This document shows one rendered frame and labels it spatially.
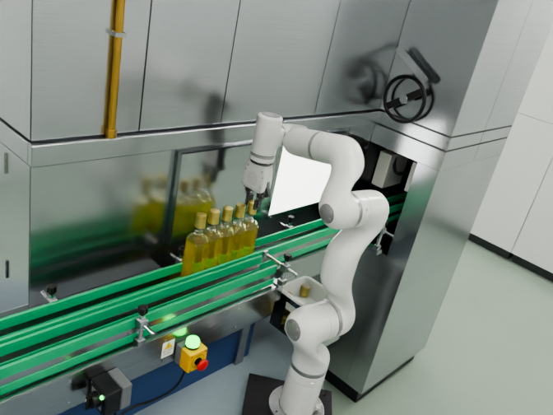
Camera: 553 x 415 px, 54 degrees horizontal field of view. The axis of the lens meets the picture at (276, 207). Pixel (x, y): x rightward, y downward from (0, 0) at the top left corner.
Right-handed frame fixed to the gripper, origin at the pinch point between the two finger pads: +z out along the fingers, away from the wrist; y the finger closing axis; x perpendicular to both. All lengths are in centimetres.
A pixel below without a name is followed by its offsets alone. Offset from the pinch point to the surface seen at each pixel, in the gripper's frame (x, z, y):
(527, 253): 365, 117, 13
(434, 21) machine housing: 91, -66, 0
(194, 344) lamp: -37, 32, 21
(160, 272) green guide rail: -33.9, 20.8, -3.2
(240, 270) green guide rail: -6.3, 23.1, 6.0
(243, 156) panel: 3.3, -12.0, -11.9
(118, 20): -50, -55, -13
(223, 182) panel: -4.2, -2.9, -11.9
